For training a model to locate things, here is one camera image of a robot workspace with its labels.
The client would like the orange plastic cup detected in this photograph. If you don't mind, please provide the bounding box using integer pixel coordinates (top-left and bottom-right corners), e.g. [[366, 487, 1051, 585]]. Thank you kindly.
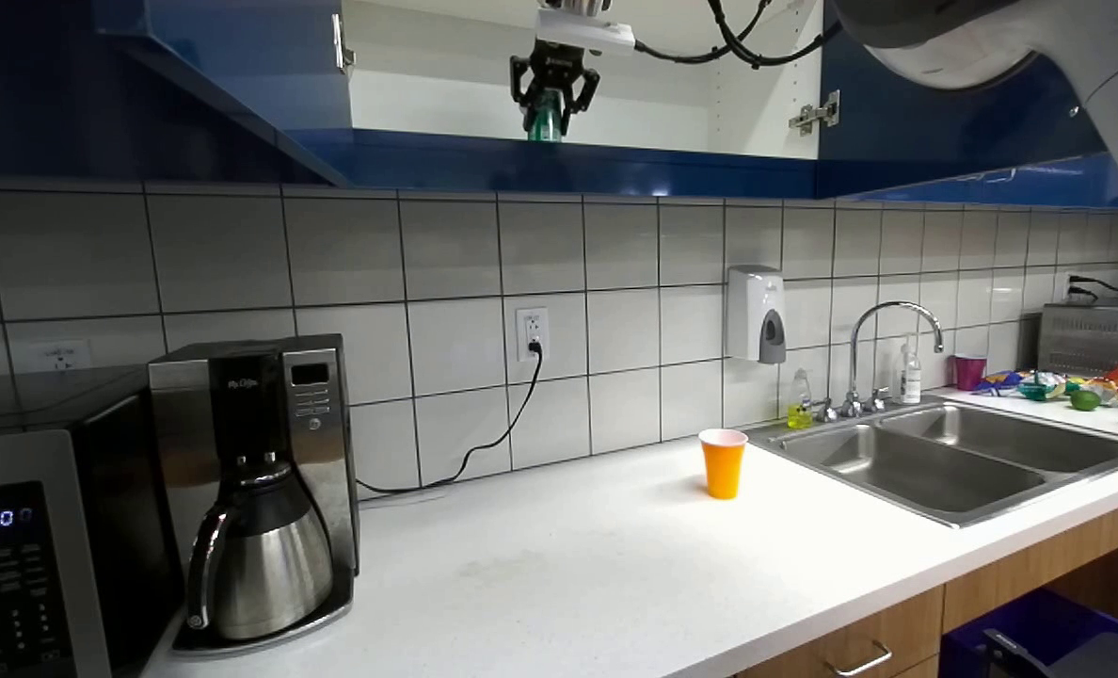
[[698, 426, 753, 504]]

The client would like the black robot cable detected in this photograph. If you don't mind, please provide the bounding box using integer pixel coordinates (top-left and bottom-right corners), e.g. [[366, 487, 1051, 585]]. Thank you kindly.
[[627, 0, 844, 70]]

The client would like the blue cabinet door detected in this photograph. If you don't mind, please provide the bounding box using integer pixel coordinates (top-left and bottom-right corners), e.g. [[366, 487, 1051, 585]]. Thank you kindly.
[[818, 19, 1118, 211], [86, 0, 355, 191]]

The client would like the white soap dispenser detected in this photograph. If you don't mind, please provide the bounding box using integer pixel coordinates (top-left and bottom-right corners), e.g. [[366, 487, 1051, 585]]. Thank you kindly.
[[724, 264, 789, 368]]

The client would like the black steel microwave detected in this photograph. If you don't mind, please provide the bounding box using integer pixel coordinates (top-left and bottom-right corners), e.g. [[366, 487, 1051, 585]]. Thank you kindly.
[[0, 364, 188, 678]]

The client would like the silver drawer handle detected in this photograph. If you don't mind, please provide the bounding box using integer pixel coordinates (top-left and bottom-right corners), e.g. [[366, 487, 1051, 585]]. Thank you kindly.
[[827, 639, 900, 678]]

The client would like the steel black coffee maker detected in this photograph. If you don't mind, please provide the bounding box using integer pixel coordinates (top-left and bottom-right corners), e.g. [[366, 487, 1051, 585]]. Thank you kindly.
[[142, 330, 366, 659]]

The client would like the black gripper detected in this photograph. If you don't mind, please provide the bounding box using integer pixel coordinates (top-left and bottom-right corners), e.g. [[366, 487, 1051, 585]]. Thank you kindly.
[[509, 38, 606, 127]]

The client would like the wooden base cabinet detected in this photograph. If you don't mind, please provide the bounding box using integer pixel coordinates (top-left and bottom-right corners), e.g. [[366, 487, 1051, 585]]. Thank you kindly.
[[731, 488, 1118, 678]]

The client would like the yellow green dish bottle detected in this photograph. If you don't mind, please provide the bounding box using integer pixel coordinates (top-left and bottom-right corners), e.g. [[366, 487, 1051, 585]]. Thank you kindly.
[[774, 364, 822, 432]]

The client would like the silver cabinet hinge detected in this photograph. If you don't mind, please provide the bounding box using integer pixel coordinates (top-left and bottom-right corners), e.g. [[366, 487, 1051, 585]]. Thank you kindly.
[[322, 8, 359, 77], [789, 85, 848, 139]]

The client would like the stainless steel sink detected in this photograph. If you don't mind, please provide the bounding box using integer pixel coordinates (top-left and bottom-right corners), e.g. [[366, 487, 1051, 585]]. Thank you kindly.
[[748, 394, 1118, 531]]

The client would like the blue plastic bin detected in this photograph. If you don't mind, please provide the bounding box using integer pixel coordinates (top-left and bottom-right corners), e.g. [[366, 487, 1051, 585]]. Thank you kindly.
[[938, 589, 1118, 678]]

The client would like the chrome curved faucet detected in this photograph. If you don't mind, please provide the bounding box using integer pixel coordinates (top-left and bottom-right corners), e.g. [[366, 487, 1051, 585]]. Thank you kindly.
[[818, 294, 954, 422]]

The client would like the blue upper cabinet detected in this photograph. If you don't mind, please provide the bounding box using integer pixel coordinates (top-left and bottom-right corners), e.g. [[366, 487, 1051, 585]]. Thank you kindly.
[[283, 0, 841, 202]]

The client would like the steel coffee carafe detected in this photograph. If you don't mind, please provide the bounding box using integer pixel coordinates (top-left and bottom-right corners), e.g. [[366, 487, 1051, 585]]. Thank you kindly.
[[181, 448, 340, 648]]

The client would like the colourful dish clutter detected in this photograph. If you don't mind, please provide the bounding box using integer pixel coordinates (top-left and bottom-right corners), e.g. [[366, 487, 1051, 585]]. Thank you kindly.
[[986, 364, 1118, 413]]

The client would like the steel countertop appliance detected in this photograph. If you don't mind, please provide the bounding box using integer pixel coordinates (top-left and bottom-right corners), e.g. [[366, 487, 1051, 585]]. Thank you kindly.
[[1030, 298, 1118, 377]]

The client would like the white wall outlet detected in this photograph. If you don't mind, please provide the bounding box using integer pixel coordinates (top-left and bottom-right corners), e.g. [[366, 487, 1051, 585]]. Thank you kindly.
[[513, 300, 556, 374], [38, 340, 95, 379]]

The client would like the clear soap bottle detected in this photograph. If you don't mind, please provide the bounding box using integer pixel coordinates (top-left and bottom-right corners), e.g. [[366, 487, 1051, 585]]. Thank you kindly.
[[895, 340, 930, 412]]

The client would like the black power cord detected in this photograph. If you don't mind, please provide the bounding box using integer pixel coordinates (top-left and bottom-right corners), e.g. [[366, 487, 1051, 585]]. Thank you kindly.
[[355, 340, 551, 501]]

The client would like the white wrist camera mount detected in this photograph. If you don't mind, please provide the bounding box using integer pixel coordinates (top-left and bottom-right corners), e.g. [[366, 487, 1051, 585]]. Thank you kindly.
[[536, 0, 640, 55]]

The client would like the purple cup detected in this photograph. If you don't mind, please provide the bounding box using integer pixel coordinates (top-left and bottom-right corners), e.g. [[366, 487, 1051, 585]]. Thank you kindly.
[[940, 352, 991, 394]]

